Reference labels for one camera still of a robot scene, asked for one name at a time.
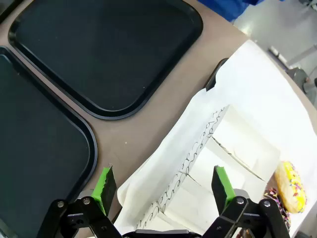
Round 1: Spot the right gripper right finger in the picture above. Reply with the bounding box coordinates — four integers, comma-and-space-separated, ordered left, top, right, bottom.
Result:
202, 165, 291, 238

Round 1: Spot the black plastic serving tray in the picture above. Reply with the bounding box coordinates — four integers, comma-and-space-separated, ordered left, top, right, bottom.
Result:
0, 46, 99, 238
7, 0, 204, 121
204, 57, 230, 92

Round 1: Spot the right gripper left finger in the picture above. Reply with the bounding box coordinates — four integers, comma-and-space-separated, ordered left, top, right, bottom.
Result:
36, 164, 123, 238

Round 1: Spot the white paper box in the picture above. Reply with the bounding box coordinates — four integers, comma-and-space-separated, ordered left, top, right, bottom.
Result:
209, 104, 282, 183

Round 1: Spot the white paper sheet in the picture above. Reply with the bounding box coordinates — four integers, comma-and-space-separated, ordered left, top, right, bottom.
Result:
116, 39, 317, 238

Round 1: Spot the yellow sprinkled donut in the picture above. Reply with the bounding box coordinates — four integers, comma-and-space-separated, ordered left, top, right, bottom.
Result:
274, 160, 308, 214

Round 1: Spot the chocolate sprinkled donut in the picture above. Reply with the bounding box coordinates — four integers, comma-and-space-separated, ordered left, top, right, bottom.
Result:
264, 173, 292, 231

